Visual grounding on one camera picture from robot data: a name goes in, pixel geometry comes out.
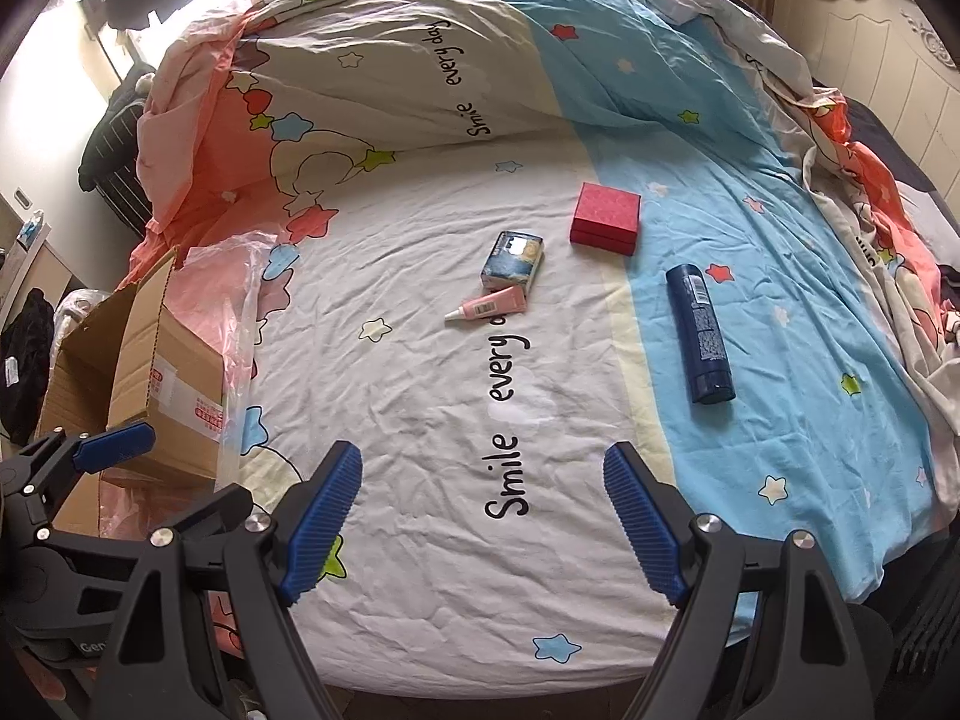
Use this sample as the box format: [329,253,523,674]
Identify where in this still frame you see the white bedside desk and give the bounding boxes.
[0,191,80,316]

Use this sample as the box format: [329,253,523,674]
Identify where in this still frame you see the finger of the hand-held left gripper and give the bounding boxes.
[0,422,157,541]
[112,486,254,563]

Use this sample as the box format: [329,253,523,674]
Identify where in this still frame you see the clear plastic bag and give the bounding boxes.
[176,236,301,496]

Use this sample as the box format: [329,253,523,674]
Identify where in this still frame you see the pink cream tube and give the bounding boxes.
[444,286,530,326]

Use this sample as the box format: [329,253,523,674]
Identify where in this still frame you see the red patterned gift box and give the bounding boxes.
[569,181,642,254]

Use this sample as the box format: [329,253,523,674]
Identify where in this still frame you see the white headboard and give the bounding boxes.
[772,0,960,192]

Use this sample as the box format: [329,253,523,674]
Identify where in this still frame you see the dark blue bottle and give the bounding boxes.
[666,264,736,402]

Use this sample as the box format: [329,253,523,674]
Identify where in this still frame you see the crumpled cartoon blanket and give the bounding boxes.
[795,90,960,511]

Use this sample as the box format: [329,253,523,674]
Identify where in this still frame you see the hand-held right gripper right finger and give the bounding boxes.
[603,441,875,720]

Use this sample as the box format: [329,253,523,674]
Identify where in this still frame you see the black striped suitcase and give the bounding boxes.
[78,64,157,237]

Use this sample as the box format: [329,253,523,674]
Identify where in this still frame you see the printed bed sheet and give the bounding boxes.
[202,120,946,683]

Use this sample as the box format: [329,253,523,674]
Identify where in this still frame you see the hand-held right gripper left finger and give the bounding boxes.
[94,441,365,720]

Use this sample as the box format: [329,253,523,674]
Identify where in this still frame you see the black clothing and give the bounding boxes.
[0,289,57,447]

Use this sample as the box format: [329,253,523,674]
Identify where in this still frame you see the blue yellow tissue pack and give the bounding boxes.
[480,231,545,295]

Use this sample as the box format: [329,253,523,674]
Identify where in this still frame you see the brown cardboard box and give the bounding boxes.
[34,244,230,537]

